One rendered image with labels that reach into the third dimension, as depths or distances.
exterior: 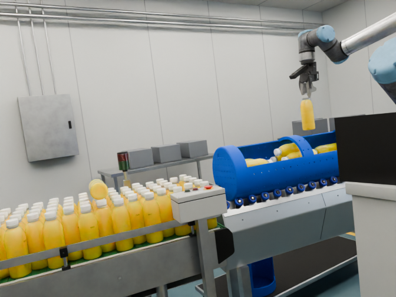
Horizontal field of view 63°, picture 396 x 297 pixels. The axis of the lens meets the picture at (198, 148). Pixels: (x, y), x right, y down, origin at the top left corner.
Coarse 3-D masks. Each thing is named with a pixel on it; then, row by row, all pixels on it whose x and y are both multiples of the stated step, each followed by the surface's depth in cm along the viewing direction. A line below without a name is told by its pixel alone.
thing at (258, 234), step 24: (336, 192) 177; (240, 216) 155; (264, 216) 159; (288, 216) 163; (312, 216) 170; (336, 216) 178; (240, 240) 155; (264, 240) 162; (288, 240) 169; (312, 240) 177; (240, 264) 161
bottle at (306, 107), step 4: (304, 100) 186; (308, 100) 186; (304, 104) 186; (308, 104) 185; (304, 108) 186; (308, 108) 185; (312, 108) 186; (304, 112) 186; (308, 112) 185; (312, 112) 186; (304, 116) 186; (308, 116) 185; (312, 116) 186; (304, 120) 187; (308, 120) 186; (312, 120) 186; (304, 124) 187; (308, 124) 186; (312, 124) 186; (304, 128) 188; (308, 128) 186; (312, 128) 186
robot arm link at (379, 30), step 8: (392, 16) 150; (376, 24) 157; (384, 24) 153; (392, 24) 151; (360, 32) 164; (368, 32) 160; (376, 32) 157; (384, 32) 155; (392, 32) 154; (336, 40) 174; (344, 40) 172; (352, 40) 167; (360, 40) 164; (368, 40) 161; (376, 40) 160; (336, 48) 174; (344, 48) 171; (352, 48) 168; (360, 48) 167; (328, 56) 179; (336, 56) 176; (344, 56) 174; (336, 64) 181
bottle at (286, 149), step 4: (284, 144) 178; (288, 144) 177; (292, 144) 178; (280, 148) 176; (284, 148) 175; (288, 148) 175; (292, 148) 176; (296, 148) 177; (280, 152) 175; (284, 152) 175; (288, 152) 175; (292, 152) 176; (284, 156) 177
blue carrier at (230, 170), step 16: (256, 144) 179; (272, 144) 186; (304, 144) 170; (320, 144) 203; (224, 160) 161; (240, 160) 154; (288, 160) 162; (304, 160) 166; (320, 160) 170; (336, 160) 174; (224, 176) 164; (240, 176) 152; (256, 176) 155; (272, 176) 159; (288, 176) 163; (304, 176) 168; (320, 176) 174; (336, 176) 183; (240, 192) 155; (256, 192) 161
